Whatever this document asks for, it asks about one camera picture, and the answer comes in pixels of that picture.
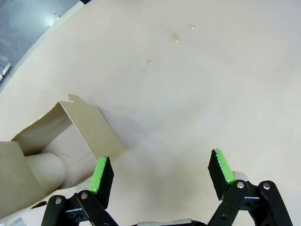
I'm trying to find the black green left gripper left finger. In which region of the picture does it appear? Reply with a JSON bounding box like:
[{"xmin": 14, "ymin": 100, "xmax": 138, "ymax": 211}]
[{"xmin": 41, "ymin": 155, "xmax": 119, "ymax": 226}]

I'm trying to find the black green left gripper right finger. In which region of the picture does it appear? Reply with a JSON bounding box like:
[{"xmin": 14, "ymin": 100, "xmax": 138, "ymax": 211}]
[{"xmin": 206, "ymin": 148, "xmax": 293, "ymax": 226}]

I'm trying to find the white light bulb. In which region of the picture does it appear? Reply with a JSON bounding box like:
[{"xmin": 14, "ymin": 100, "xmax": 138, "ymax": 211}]
[{"xmin": 24, "ymin": 152, "xmax": 67, "ymax": 190}]

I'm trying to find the white strip on floor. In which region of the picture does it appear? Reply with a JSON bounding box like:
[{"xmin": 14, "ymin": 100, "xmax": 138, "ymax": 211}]
[{"xmin": 0, "ymin": 62, "xmax": 12, "ymax": 81}]

